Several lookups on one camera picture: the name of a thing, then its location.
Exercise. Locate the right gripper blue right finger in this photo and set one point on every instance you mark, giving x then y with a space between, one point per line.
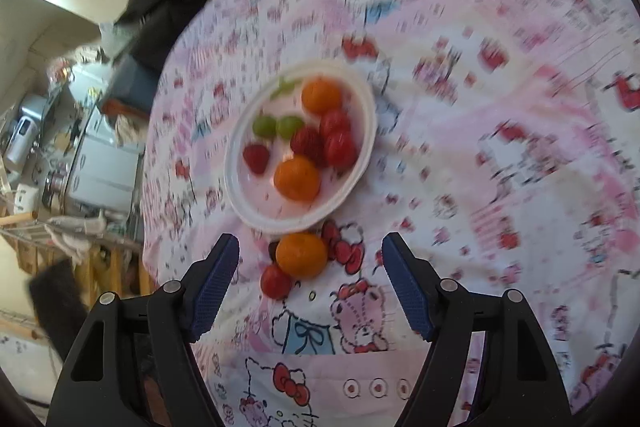
415 283

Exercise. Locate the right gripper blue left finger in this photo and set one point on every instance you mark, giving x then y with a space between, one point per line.
207 282

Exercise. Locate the small orange tangerine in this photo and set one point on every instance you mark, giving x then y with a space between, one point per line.
302 256

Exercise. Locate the red cherry tomato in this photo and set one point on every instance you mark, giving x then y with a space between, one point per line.
336 120
340 150
274 283

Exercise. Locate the large orange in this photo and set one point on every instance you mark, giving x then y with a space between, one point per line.
321 95

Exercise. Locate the white pink paper plate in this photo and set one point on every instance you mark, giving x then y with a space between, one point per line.
255 199

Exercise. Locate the strawberry left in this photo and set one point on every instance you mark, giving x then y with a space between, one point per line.
256 157

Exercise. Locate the strawberry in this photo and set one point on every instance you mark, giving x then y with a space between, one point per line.
307 141
256 157

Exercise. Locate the small orange on plate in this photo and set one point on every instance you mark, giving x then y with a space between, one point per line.
297 179

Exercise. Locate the green grape left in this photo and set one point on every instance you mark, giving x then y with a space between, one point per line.
265 127

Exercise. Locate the green grape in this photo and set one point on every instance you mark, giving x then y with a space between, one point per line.
288 125
265 127

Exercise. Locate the strawberry right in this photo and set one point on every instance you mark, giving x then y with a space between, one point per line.
307 141

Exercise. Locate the green grape right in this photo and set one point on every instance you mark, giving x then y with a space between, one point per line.
288 125

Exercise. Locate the dark teal chair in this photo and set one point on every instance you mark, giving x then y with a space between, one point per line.
131 91

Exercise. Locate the pink Hello Kitty bedsheet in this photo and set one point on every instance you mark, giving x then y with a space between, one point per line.
507 155

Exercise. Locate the black jacket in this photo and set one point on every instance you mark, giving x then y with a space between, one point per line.
160 23

